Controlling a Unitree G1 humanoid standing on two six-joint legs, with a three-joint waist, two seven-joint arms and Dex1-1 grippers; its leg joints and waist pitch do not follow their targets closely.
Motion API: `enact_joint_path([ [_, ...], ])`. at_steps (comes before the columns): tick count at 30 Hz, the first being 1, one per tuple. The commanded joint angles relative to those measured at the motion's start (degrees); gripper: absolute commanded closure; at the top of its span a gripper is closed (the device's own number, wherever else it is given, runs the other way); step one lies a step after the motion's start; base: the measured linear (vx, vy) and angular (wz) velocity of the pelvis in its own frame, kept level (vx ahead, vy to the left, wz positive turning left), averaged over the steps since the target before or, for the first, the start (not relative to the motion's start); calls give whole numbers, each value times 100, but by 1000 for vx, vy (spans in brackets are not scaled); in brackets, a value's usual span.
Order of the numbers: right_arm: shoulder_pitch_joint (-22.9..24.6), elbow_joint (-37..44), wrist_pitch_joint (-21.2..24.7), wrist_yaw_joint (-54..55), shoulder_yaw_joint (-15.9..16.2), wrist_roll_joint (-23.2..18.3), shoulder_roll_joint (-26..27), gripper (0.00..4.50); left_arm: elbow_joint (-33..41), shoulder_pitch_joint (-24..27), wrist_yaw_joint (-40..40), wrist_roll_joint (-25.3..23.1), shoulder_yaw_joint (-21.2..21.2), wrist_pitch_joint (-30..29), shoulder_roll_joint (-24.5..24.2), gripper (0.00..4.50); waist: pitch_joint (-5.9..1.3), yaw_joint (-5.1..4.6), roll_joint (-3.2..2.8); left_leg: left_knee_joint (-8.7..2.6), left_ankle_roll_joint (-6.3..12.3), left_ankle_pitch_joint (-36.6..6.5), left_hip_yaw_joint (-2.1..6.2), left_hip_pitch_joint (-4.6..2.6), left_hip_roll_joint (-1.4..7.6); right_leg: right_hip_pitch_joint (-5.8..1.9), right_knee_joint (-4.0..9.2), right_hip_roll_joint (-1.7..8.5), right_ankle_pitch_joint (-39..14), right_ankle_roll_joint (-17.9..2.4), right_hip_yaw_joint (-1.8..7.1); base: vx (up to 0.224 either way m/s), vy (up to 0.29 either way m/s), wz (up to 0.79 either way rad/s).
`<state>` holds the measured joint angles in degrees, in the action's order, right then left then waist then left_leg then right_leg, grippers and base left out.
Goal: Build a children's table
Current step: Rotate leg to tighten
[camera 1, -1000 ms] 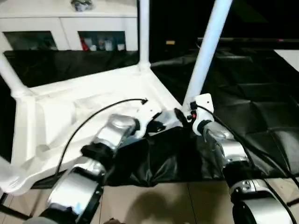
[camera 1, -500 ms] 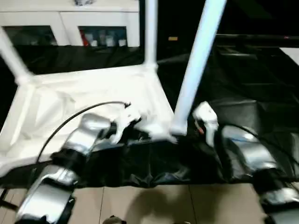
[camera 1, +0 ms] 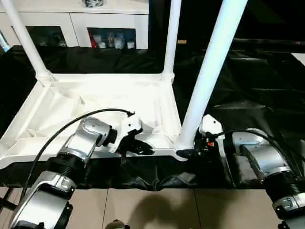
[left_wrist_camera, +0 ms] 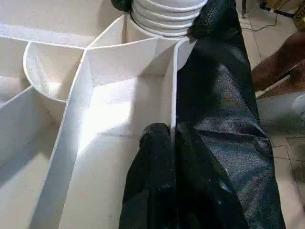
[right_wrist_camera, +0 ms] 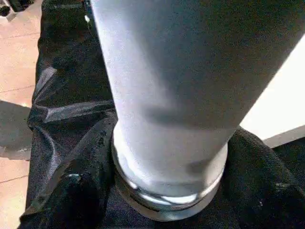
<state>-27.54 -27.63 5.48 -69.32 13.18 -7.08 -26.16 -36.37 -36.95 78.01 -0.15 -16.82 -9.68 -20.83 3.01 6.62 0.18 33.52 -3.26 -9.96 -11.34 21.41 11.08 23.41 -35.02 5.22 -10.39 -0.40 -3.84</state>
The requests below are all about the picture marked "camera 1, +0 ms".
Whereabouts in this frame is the light blue plastic pack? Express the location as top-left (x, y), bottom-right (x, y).
top-left (0, 30), bottom-right (11, 53)

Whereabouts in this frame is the white flat board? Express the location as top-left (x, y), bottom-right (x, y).
top-left (292, 52), bottom-right (305, 65)

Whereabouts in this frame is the white plastic table top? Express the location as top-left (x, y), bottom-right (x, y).
top-left (0, 72), bottom-right (189, 170)

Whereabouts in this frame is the white plastic table leg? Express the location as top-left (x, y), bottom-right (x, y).
top-left (1, 0), bottom-right (54, 86)
top-left (173, 0), bottom-right (248, 152)
top-left (161, 0), bottom-right (183, 82)

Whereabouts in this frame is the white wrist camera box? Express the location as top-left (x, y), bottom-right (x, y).
top-left (198, 114), bottom-right (224, 158)
top-left (108, 114), bottom-right (143, 154)

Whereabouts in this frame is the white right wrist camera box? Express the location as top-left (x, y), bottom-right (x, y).
top-left (198, 114), bottom-right (224, 158)

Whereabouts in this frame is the black mat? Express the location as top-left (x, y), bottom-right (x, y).
top-left (0, 44), bottom-right (305, 190)

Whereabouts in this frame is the black folding table frame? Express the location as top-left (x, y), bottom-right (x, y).
top-left (0, 188), bottom-right (15, 213)

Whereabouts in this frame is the white cabinet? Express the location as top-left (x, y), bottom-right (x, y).
top-left (0, 0), bottom-right (149, 50)

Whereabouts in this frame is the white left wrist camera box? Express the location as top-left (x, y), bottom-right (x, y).
top-left (108, 114), bottom-right (143, 154)

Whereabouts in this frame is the grey robot foot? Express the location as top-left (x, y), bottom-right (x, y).
top-left (105, 220), bottom-right (130, 229)

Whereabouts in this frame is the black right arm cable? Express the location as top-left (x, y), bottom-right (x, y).
top-left (214, 129), bottom-right (305, 172)

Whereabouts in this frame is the grey object on cabinet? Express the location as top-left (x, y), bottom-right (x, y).
top-left (82, 0), bottom-right (104, 8)

